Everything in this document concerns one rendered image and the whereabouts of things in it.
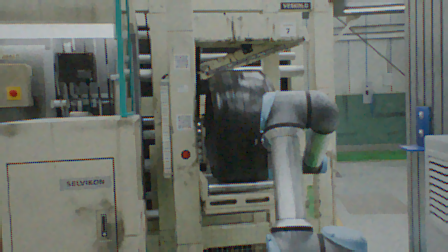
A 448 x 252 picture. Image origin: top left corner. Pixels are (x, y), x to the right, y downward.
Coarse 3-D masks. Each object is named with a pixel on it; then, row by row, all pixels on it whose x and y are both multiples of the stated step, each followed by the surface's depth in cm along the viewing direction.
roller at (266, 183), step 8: (208, 184) 210; (216, 184) 209; (224, 184) 210; (232, 184) 210; (240, 184) 210; (248, 184) 211; (256, 184) 212; (264, 184) 212; (272, 184) 213; (216, 192) 210
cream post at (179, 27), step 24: (168, 0) 209; (168, 24) 209; (192, 24) 211; (168, 48) 210; (192, 48) 211; (192, 72) 212; (192, 96) 212; (192, 120) 213; (192, 144) 213; (192, 168) 214; (192, 192) 215; (192, 216) 215; (192, 240) 216
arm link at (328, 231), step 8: (328, 232) 116; (336, 232) 117; (344, 232) 117; (352, 232) 118; (360, 232) 119; (320, 240) 116; (328, 240) 116; (336, 240) 114; (344, 240) 113; (352, 240) 113; (360, 240) 114; (320, 248) 114; (328, 248) 114; (336, 248) 114; (344, 248) 113; (352, 248) 113; (360, 248) 114
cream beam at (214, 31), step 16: (208, 16) 238; (224, 16) 239; (240, 16) 241; (256, 16) 242; (272, 16) 244; (288, 16) 245; (208, 32) 238; (224, 32) 240; (240, 32) 241; (256, 32) 242; (272, 32) 244
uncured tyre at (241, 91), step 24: (216, 72) 219; (240, 72) 213; (216, 96) 203; (240, 96) 200; (216, 120) 201; (240, 120) 196; (216, 144) 203; (240, 144) 197; (216, 168) 209; (240, 168) 203
